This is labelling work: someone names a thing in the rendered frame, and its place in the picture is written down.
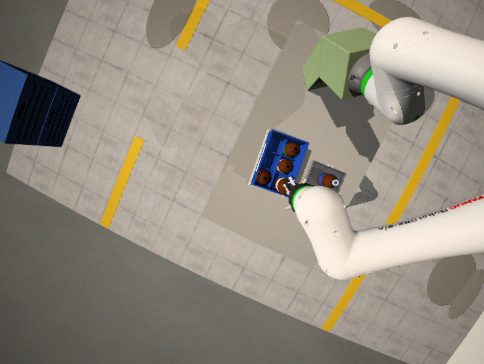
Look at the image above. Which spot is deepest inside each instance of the blue divided crate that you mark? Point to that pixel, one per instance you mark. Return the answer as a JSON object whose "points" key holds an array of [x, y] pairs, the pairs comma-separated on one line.
{"points": [[276, 143]]}

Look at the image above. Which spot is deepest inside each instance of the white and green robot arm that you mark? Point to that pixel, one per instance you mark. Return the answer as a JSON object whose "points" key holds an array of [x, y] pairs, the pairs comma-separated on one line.
{"points": [[405, 49]]}

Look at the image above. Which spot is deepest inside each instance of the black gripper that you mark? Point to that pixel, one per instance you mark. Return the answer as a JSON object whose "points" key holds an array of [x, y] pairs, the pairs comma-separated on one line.
{"points": [[291, 184]]}

